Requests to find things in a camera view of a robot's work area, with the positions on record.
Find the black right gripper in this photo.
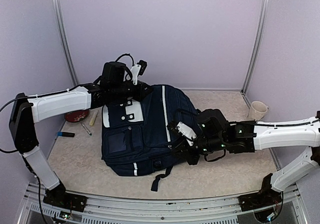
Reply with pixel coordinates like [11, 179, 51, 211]
[170, 136, 227, 167]

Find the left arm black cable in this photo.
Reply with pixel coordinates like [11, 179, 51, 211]
[114, 53, 136, 66]

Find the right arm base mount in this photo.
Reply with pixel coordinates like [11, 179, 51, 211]
[238, 173, 284, 212]

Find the clear ballpoint pen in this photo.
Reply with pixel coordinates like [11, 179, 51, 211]
[81, 123, 92, 136]

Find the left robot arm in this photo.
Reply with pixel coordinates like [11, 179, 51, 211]
[9, 60, 152, 207]

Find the floral ceramic mug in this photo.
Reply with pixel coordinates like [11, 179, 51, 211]
[247, 101, 269, 121]

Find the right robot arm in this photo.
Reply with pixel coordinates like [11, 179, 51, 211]
[167, 109, 320, 206]

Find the aluminium corner post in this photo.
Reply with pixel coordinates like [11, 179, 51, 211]
[241, 0, 270, 96]
[52, 0, 79, 86]

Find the aluminium corner post left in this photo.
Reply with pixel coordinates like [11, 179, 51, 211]
[52, 0, 79, 86]

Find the black blue marker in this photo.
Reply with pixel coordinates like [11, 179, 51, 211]
[57, 132, 75, 138]

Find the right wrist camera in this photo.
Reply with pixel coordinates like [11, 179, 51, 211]
[167, 122, 197, 147]

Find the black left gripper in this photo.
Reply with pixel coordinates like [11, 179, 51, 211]
[110, 79, 153, 100]

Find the aluminium front rail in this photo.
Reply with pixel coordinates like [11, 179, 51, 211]
[14, 183, 311, 224]

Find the red floral bowl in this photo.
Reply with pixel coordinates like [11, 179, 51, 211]
[64, 110, 90, 123]

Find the navy blue student backpack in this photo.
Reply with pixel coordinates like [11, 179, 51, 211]
[101, 84, 201, 192]

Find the aluminium corner post right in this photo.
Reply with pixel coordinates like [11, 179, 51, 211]
[241, 0, 270, 96]

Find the yellow highlighter marker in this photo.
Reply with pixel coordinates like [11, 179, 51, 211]
[89, 111, 99, 126]

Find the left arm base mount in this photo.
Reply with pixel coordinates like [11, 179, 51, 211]
[43, 183, 88, 212]

